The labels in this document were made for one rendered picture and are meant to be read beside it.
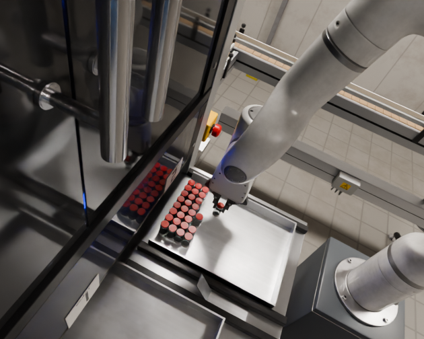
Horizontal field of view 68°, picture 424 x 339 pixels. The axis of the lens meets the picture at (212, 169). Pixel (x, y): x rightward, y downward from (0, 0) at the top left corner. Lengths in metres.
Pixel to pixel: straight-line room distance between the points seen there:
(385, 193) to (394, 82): 1.58
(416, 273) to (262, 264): 0.35
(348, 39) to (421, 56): 2.72
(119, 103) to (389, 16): 0.39
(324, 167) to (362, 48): 1.35
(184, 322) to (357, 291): 0.47
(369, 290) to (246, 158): 0.53
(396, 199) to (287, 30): 1.89
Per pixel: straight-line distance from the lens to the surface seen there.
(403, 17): 0.51
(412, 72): 3.27
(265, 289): 0.86
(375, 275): 0.91
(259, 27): 3.28
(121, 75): 0.20
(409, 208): 1.99
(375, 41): 0.52
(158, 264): 0.82
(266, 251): 0.91
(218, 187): 0.79
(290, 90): 0.56
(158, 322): 0.77
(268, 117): 0.55
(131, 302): 0.78
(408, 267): 0.85
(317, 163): 1.81
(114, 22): 0.18
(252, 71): 1.57
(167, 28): 0.24
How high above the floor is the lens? 1.63
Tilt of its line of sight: 48 degrees down
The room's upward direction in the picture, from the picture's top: 21 degrees clockwise
